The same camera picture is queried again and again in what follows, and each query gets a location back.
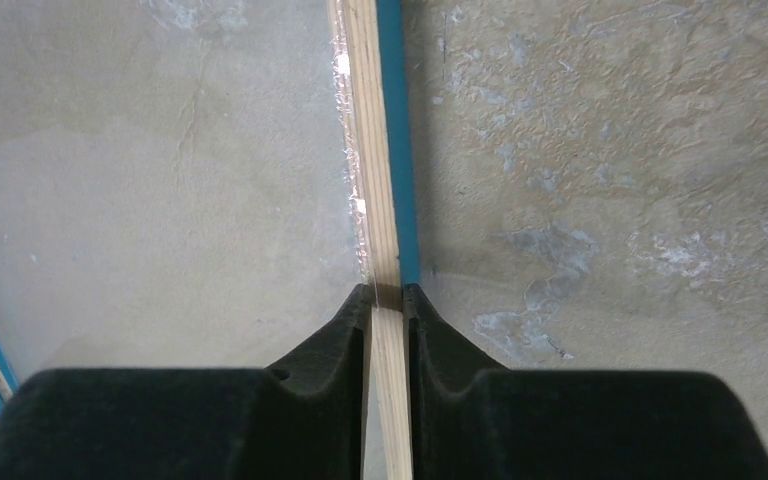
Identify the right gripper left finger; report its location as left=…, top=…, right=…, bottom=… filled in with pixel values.
left=0, top=284, right=372, bottom=479

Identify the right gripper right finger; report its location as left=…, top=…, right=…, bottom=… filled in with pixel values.
left=403, top=284, right=768, bottom=479

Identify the clear acrylic sheet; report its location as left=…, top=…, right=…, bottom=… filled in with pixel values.
left=0, top=0, right=379, bottom=480

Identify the blue wooden picture frame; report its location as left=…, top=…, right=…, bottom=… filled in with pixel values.
left=0, top=0, right=424, bottom=480

